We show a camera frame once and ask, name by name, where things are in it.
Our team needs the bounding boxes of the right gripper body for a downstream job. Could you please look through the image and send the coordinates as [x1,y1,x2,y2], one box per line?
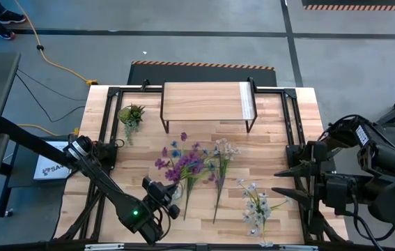
[308,141,358,217]

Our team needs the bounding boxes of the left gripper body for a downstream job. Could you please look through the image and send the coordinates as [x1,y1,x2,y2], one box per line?
[142,176,172,213]

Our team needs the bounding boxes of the blue flower bunch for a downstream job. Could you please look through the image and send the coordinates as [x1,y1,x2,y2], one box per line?
[170,140,215,221]

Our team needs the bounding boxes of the purple flower bunch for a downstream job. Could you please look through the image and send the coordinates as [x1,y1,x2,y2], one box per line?
[154,131,216,201]

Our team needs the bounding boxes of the white veined flower bunch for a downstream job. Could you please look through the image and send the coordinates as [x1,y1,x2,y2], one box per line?
[237,178,294,248]

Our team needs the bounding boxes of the pinkish white flower bunch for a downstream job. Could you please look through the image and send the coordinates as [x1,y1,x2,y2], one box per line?
[210,138,242,225]

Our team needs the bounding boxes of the green succulent plant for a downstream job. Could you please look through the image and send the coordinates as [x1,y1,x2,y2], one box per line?
[118,103,146,146]

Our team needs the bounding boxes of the white printed box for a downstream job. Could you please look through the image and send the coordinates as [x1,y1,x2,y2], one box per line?
[32,139,77,181]

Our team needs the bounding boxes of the black mat orange-striped edge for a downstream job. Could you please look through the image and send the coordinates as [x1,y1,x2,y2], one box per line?
[301,0,395,11]
[127,60,277,87]

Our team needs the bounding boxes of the black diagonal desk beam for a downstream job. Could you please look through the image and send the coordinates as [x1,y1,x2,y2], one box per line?
[0,116,78,168]

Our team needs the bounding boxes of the person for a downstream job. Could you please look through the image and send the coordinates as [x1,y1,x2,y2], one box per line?
[0,0,27,41]

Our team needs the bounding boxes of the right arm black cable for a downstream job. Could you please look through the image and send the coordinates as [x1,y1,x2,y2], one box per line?
[342,208,388,251]

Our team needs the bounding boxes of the silver frame bracket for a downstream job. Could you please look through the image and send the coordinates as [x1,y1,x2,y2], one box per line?
[84,243,125,251]
[279,243,318,251]

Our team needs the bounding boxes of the wooden shelf black frame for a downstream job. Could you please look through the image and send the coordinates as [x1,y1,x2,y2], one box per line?
[160,77,258,135]

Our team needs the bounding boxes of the yellow extension cable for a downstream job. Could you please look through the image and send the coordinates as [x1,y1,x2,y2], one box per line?
[13,0,99,87]
[17,123,80,137]

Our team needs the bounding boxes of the black metal table frame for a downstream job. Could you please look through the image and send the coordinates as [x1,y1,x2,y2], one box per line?
[53,78,350,251]

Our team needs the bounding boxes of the black floor cable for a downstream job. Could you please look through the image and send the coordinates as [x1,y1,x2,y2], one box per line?
[16,68,87,102]
[15,73,86,123]

